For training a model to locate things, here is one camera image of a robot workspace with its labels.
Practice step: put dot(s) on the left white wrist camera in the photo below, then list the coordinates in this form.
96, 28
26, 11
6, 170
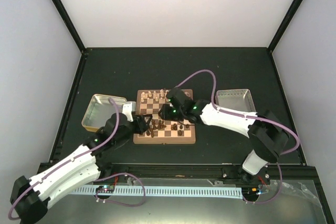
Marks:
128, 109

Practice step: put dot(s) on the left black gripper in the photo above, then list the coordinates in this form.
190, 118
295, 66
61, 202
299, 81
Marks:
141, 126

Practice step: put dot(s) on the wooden chess board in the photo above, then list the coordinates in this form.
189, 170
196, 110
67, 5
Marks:
167, 136

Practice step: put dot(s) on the light blue cable duct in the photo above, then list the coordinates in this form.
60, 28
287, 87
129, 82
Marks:
165, 191

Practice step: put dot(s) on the pile of dark chess pieces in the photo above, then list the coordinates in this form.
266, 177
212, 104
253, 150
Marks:
155, 128

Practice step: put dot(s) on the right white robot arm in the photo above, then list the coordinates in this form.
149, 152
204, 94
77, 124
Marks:
267, 136

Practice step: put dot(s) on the gold rimmed metal tray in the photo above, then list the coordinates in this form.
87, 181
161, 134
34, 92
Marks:
100, 110

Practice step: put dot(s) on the black rail base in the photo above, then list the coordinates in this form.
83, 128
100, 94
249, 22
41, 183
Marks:
232, 173

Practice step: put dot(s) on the pink rimmed metal tray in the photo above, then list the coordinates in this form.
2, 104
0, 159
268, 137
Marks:
235, 99

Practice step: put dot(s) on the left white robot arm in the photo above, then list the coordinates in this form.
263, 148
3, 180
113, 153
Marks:
31, 198

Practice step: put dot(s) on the small circuit board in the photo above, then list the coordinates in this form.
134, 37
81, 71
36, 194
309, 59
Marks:
105, 189

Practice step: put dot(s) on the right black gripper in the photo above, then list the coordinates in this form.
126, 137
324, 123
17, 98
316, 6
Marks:
166, 115

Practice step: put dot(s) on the row of white chess pieces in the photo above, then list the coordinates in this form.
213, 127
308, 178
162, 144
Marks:
152, 96

